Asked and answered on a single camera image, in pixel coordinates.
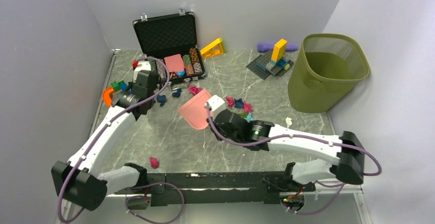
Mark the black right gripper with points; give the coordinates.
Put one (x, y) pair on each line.
(217, 126)

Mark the pink dustpan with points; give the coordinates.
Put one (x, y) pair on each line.
(194, 111)

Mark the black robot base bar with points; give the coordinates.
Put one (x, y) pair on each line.
(224, 187)

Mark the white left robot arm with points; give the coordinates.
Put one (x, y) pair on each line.
(126, 108)

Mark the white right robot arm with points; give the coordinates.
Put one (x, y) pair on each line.
(338, 156)

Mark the green paper scrap centre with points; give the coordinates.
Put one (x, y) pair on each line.
(243, 115)

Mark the light blue scrap right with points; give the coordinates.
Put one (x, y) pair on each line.
(249, 117)

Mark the dark blue scrap centre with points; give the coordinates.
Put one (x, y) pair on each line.
(239, 103)

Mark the pink scrap centre left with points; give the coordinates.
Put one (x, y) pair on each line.
(230, 101)

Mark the pink scrap centre right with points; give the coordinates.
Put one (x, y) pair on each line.
(247, 108)

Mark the pink paper scrap by case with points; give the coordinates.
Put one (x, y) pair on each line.
(194, 90)

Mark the white twisted paper scrap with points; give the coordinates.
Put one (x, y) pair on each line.
(289, 122)

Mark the dark blue scrap by case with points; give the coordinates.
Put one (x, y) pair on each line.
(177, 93)

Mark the grey brick baseplate model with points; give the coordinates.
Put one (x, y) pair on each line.
(263, 67)

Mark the dark blue scrap far left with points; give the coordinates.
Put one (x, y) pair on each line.
(161, 99)

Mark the yellow triangular toy block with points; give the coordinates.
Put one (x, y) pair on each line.
(213, 49)

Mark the pink playing card deck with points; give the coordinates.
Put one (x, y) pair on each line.
(174, 63)

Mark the purple cylinder toy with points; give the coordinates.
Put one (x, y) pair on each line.
(264, 47)

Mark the pink paper scrap near edge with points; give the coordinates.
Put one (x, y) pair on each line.
(154, 162)

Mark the yellow orange brick tower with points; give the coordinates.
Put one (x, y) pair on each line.
(279, 49)

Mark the black poker chip case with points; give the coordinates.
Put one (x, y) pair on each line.
(167, 35)

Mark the green and blue toy bricks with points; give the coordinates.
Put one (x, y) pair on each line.
(118, 86)

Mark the olive green waste basket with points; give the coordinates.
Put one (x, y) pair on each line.
(327, 67)

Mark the orange horseshoe toy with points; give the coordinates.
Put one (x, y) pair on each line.
(107, 96)

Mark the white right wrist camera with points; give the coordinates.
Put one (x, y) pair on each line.
(215, 104)

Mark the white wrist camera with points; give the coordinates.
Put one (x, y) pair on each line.
(139, 65)
(215, 104)

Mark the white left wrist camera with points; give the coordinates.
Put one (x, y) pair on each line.
(139, 65)

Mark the aluminium frame rail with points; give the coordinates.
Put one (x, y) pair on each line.
(70, 184)

